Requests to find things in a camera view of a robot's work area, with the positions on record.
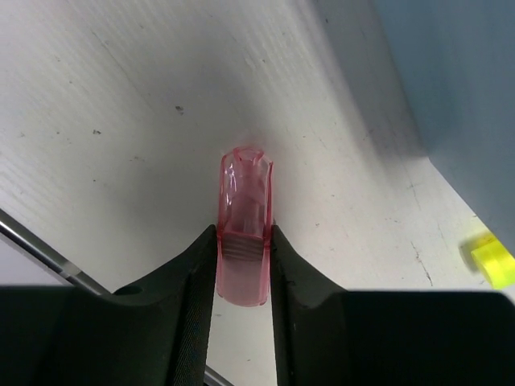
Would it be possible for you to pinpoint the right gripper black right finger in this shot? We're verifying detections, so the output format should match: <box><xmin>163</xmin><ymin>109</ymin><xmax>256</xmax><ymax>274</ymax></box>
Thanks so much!
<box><xmin>270</xmin><ymin>227</ymin><xmax>514</xmax><ymax>385</ymax></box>

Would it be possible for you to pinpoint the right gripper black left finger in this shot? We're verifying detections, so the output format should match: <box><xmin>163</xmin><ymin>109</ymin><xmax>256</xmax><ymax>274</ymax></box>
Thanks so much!
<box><xmin>1</xmin><ymin>226</ymin><xmax>216</xmax><ymax>385</ymax></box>

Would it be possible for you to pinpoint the pink eraser capsule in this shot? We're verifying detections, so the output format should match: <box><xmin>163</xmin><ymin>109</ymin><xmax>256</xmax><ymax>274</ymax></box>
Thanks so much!
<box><xmin>216</xmin><ymin>146</ymin><xmax>274</xmax><ymax>307</ymax></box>

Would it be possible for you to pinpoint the yellow highlighter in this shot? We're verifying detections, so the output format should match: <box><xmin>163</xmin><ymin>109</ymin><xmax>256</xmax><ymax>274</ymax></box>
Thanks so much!
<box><xmin>460</xmin><ymin>232</ymin><xmax>514</xmax><ymax>290</ymax></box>

